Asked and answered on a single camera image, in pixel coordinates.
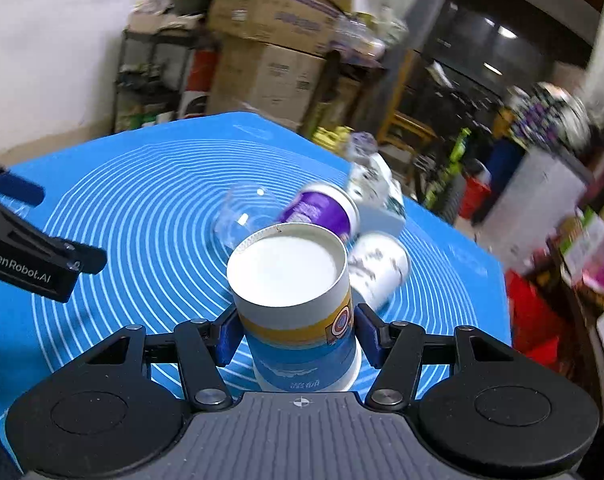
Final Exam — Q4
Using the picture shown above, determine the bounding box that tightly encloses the white tissue box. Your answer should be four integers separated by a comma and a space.
346, 153, 406, 237

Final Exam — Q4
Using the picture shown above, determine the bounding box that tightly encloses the wooden chair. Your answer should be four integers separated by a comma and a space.
377, 49, 436, 153

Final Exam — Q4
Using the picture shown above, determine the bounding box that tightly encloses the yellow toy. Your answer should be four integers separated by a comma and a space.
312, 126, 352, 155

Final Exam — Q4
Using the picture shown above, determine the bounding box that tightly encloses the blue silicone baking mat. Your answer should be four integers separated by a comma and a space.
0, 113, 511, 446

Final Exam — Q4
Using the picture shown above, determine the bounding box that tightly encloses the white chest freezer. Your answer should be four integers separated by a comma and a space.
478, 146, 593, 273

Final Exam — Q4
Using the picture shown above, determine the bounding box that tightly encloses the top cardboard box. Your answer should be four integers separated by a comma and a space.
208, 0, 353, 56

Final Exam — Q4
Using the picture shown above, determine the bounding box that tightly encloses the white grey print paper cup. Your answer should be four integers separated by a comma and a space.
348, 232, 410, 312

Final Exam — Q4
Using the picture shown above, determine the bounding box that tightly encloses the clear plastic bag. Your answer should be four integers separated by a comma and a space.
343, 131, 378, 166

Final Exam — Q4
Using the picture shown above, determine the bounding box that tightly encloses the clear plastic cup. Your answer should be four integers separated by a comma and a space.
213, 182, 281, 249

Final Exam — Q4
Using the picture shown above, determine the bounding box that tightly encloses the cardboard box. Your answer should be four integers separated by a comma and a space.
208, 0, 353, 56
206, 36, 325, 130

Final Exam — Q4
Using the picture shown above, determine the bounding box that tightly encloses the green black bicycle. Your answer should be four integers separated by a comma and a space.
413, 127, 491, 226

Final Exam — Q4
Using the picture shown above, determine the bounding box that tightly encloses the lower cardboard box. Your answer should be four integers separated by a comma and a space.
206, 36, 325, 130

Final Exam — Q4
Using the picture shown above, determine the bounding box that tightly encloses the purple labelled paper cup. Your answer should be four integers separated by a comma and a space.
277, 181, 360, 244

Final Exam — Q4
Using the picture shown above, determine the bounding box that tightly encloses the red white appliance box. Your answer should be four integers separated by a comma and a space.
177, 48, 220, 119

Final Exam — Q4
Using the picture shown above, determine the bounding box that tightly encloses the black metal shelf rack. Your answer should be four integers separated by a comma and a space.
110, 27, 201, 134

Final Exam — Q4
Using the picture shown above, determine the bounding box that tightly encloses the blue beach print paper cup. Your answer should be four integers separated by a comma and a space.
226, 223, 362, 392

